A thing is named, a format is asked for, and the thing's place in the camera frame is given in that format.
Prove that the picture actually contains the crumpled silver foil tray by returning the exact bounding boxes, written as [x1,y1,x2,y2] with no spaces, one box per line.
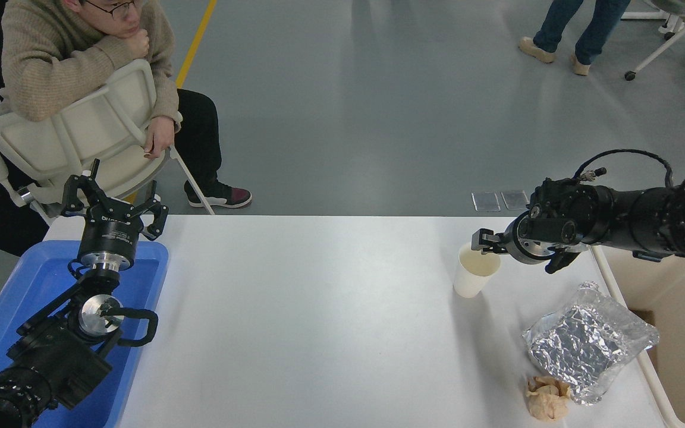
[523,281,659,406]

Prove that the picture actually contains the person's right hand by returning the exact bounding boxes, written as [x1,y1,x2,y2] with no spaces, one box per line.
[124,28,150,60]

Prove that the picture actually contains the large pale plastic bin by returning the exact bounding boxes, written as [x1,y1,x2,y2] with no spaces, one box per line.
[589,244,685,428]

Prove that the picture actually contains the white wheeled office chair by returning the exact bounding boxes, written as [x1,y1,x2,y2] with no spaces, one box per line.
[619,0,685,81]

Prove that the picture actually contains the person's left hand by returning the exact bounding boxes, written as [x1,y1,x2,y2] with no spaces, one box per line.
[143,117,175,160]

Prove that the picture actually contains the white plastic chair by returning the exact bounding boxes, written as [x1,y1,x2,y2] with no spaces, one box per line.
[0,58,215,224]

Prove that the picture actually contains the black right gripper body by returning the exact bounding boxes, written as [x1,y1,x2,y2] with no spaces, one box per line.
[502,217,539,265]

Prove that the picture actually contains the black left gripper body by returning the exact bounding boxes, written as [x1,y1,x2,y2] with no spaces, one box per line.
[80,201,144,257]

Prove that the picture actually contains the clear floor plate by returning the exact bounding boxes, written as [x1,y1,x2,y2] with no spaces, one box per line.
[501,190,532,211]
[472,191,501,213]

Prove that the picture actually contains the crumpled tan paper ball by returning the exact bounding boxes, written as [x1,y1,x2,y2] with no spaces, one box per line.
[525,374,571,421]

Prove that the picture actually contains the blue plastic tray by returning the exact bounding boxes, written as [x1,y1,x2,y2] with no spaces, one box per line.
[0,240,169,428]

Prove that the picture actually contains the white paper cup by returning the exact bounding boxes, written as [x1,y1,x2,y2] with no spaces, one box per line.
[453,243,502,299]

